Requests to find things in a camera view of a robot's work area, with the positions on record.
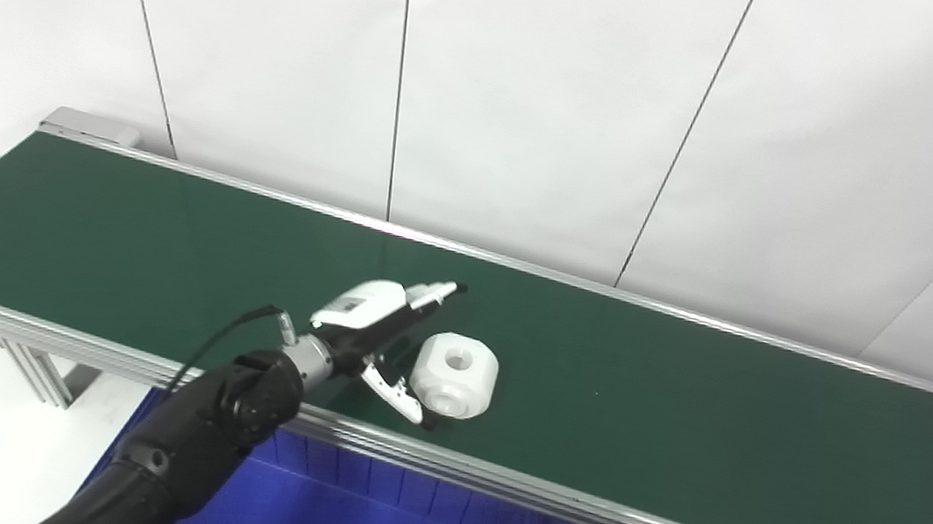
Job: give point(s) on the aluminium conveyor leg strut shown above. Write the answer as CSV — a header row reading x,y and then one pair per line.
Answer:
x,y
44,370

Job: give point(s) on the grey conveyor end box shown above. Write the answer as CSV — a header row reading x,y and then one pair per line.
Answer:
x,y
90,126

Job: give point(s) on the green conveyor belt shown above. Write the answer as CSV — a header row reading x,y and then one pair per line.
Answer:
x,y
679,413

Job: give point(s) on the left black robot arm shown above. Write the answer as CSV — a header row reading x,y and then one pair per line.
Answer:
x,y
205,435

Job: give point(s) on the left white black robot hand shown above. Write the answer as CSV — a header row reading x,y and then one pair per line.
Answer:
x,y
366,321

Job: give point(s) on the white cylindrical part with hole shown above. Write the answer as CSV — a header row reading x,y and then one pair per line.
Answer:
x,y
454,374

